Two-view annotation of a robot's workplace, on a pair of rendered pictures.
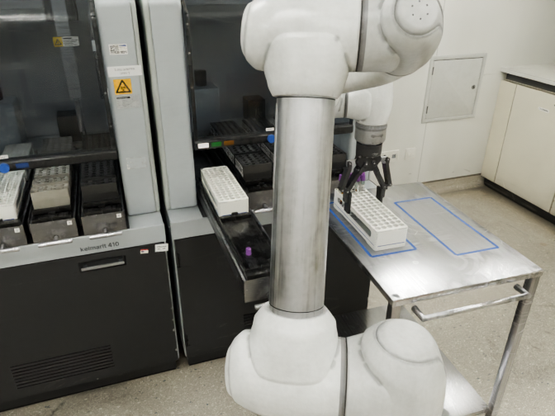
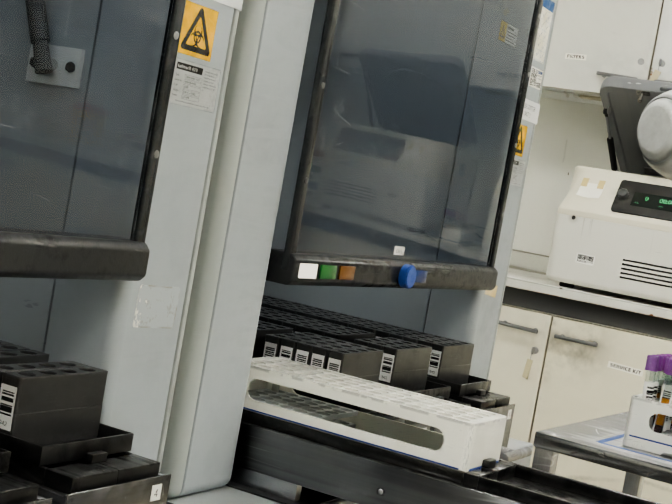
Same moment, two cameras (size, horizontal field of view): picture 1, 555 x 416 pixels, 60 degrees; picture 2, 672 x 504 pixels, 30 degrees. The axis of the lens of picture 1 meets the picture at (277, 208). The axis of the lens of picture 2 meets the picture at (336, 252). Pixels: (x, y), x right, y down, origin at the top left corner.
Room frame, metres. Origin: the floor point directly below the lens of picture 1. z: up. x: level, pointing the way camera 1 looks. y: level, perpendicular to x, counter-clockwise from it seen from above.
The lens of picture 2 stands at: (0.54, 1.15, 1.08)
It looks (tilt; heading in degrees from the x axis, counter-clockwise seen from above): 3 degrees down; 318
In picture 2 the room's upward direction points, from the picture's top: 10 degrees clockwise
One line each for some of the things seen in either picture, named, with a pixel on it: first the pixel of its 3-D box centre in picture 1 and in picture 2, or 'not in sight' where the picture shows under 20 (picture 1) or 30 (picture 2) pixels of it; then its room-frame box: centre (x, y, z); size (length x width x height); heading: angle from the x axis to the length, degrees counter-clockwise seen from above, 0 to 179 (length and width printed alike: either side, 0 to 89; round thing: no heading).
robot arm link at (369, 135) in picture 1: (370, 131); not in sight; (1.33, -0.27, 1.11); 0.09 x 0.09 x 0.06
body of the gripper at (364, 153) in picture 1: (367, 155); not in sight; (1.33, -0.27, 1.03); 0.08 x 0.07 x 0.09; 107
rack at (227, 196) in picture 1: (223, 191); (361, 415); (1.51, 0.19, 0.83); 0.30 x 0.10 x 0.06; 20
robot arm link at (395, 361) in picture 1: (395, 379); not in sight; (0.63, -0.22, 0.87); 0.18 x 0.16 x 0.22; 84
